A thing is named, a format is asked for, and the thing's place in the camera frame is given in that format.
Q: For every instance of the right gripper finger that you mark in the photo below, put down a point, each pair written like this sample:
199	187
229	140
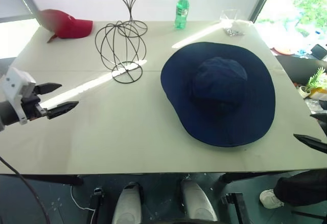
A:
320	117
313	142

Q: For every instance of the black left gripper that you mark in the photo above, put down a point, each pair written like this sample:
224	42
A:
30	105

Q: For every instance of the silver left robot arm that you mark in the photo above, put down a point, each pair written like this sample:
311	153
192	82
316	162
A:
6	115

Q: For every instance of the navy blue wide-brim hat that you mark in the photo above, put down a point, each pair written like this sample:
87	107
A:
184	80

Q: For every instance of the small potted green plant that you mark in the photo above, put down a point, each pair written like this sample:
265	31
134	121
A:
315	79

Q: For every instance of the person's leg black trousers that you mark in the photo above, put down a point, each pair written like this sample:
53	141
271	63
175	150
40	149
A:
301	187

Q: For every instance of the dark side table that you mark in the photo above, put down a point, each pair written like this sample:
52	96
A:
293	68

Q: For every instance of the black tablet device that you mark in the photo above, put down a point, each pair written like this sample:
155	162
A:
319	52

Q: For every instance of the white sneaker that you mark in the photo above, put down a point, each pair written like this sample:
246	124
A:
270	199

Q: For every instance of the red baseball cap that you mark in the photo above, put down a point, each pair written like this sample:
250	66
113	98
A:
74	27

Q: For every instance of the orange plate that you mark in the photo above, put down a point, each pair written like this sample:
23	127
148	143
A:
281	50

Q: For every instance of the green leafy bush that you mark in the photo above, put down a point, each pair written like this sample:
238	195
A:
310	9

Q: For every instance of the silver left robot foot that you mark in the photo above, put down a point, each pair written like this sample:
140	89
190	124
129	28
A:
129	203

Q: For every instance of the silver robot foot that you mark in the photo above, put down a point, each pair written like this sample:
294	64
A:
129	203
196	201

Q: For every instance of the silver right robot foot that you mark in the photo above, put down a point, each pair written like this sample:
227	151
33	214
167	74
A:
196	201

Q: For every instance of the clear drinking glass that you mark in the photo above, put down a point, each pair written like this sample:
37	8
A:
230	15

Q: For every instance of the green plastic bottle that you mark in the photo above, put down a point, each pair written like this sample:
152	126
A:
182	11

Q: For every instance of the black table frame leg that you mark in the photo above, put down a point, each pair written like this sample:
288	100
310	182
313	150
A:
236	206
96	206

